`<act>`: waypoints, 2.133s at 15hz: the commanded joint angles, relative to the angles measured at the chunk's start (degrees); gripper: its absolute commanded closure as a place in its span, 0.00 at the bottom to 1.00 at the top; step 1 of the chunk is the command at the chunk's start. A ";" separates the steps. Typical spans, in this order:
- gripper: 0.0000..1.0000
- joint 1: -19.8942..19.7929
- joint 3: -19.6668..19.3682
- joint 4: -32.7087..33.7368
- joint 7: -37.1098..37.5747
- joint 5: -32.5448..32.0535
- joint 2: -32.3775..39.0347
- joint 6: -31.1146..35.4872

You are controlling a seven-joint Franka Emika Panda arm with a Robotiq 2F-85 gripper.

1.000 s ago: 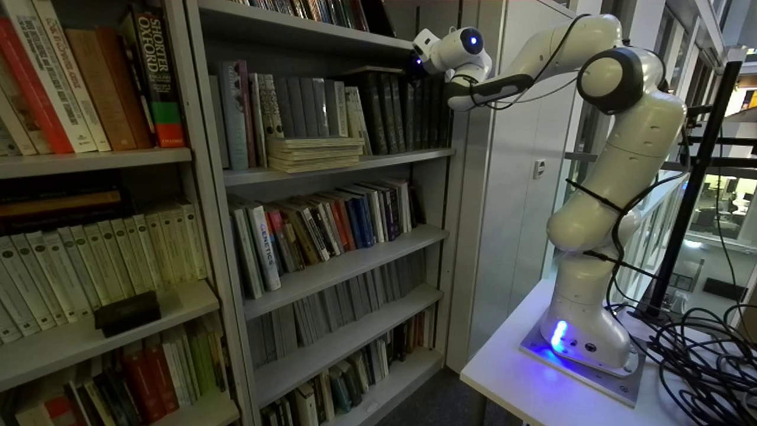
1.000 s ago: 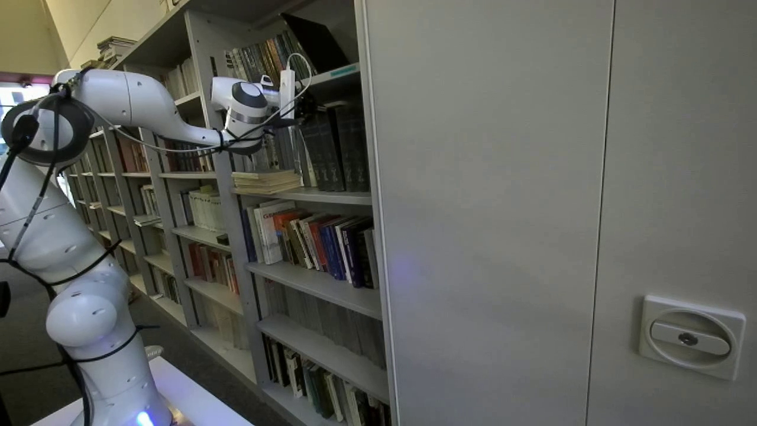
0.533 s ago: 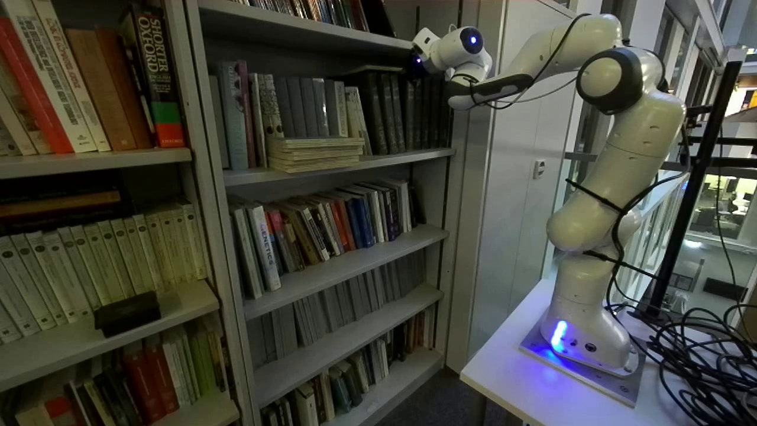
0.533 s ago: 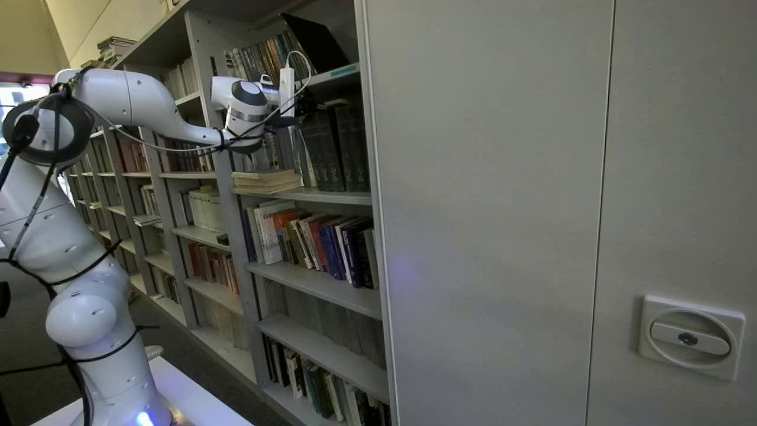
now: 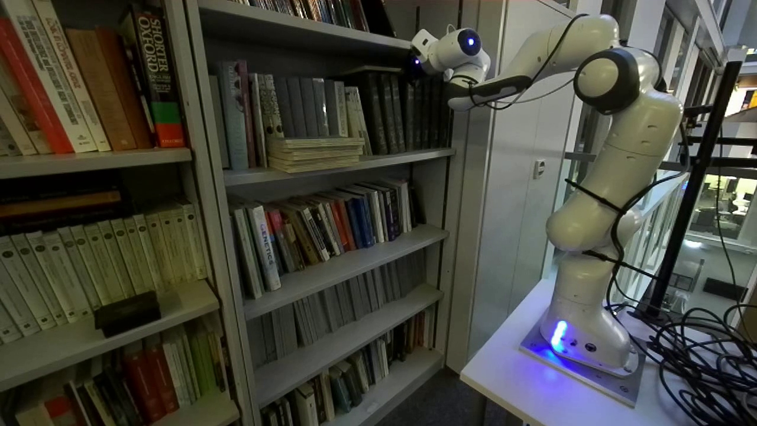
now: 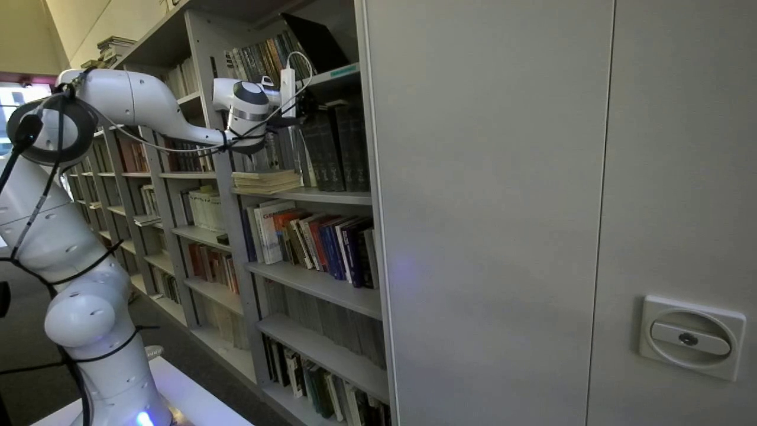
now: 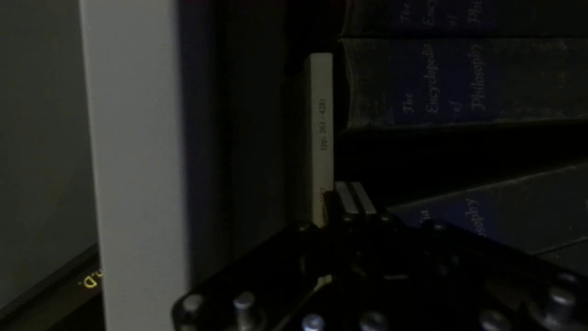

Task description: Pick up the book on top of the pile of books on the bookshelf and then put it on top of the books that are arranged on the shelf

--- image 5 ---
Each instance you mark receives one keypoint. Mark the dark green book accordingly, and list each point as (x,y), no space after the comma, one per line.
(342,385)

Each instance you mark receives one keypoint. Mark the green torn-jacket Machine Intelligence book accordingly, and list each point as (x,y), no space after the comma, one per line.
(329,106)

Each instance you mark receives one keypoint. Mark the black volume numbered 2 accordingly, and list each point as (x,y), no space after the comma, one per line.
(388,114)

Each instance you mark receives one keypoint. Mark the small black box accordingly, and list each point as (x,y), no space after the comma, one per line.
(125,313)

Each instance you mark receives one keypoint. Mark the large red book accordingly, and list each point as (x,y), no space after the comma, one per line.
(31,85)

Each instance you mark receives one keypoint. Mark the black volume numbered 4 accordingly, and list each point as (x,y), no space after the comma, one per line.
(410,114)

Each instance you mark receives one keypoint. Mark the small white switch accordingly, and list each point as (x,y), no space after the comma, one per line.
(541,169)

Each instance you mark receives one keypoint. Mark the black volume numbered 3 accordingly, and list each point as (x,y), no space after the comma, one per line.
(400,114)

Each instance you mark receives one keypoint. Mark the black volume numbered 5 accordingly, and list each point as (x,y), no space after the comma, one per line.
(421,114)

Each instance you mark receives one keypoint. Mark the red hardcover book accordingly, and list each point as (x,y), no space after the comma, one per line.
(342,226)

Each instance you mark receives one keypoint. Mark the tall slate blue book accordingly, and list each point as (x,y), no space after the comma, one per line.
(234,118)

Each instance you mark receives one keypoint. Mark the flat black box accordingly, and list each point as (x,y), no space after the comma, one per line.
(725,290)

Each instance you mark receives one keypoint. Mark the blue hardcover book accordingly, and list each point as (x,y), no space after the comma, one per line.
(363,220)

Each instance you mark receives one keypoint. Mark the white hardcover book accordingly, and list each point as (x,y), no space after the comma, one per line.
(265,249)

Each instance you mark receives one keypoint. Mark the black metal stand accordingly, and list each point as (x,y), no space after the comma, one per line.
(685,220)

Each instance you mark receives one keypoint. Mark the black book green red base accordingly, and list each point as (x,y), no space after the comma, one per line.
(154,71)

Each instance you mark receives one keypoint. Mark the black leaning binder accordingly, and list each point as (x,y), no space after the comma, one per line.
(377,14)

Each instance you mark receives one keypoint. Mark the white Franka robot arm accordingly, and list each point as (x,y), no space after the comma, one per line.
(616,172)

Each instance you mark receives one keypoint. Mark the flat brown book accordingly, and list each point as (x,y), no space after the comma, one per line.
(54,204)

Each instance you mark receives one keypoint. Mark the grey metal bookshelf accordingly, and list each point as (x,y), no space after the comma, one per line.
(338,268)
(96,161)

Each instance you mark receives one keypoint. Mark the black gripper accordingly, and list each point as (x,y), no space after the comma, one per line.
(415,61)

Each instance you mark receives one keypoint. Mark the grey Machine Intelligence book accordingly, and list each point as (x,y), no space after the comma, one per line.
(292,106)
(304,106)
(318,106)
(342,106)

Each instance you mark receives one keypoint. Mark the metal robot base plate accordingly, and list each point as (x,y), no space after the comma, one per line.
(582,375)

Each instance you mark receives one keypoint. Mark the white lettered book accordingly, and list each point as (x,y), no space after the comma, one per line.
(61,79)

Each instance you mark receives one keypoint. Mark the brown hardcover book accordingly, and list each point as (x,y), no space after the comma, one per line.
(108,85)

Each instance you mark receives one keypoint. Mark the black reference volume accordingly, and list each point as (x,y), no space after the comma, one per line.
(374,114)

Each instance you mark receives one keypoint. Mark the cream Machine Intelligence 8 book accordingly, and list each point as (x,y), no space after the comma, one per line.
(356,114)

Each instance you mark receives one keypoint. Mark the cream pixel-lettered Intelligence book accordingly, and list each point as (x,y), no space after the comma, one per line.
(265,101)

